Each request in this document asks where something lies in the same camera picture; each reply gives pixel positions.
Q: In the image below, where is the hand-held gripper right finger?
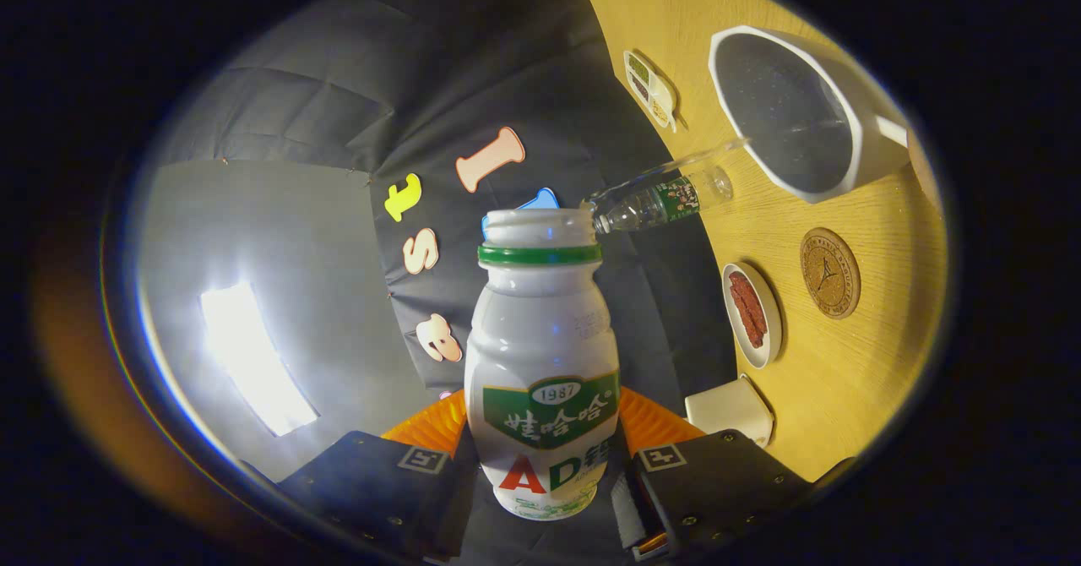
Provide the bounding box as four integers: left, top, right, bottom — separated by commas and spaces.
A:
608, 387, 816, 560

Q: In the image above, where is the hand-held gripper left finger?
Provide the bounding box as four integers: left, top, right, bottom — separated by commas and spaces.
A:
279, 389, 474, 563

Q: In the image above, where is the white juice bottle green label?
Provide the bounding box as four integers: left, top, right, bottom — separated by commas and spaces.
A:
464, 209, 622, 521

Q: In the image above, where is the round cork coaster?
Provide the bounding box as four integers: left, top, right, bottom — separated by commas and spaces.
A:
800, 227, 862, 321

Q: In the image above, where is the white cup wooden handle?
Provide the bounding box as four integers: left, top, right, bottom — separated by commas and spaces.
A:
708, 25, 942, 212

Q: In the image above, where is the clear plastic water bottle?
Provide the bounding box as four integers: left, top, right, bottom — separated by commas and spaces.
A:
589, 165, 734, 235

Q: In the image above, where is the cream toaster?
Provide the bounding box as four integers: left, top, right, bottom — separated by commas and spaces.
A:
684, 377, 775, 449

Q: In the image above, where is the wooden table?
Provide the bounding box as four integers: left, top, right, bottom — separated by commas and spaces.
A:
566, 0, 948, 482

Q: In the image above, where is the round grey plate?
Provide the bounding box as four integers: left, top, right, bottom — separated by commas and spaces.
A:
722, 262, 784, 370

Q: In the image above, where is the ceiling light panel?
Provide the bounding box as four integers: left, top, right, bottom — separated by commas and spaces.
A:
199, 281, 320, 438

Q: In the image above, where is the red meat slice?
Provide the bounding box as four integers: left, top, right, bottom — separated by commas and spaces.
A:
729, 271, 769, 349

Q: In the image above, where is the white divided bean dish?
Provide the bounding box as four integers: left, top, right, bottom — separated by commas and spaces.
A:
623, 49, 678, 133

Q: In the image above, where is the black backdrop cloth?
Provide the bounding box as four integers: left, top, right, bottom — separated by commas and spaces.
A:
156, 0, 740, 423

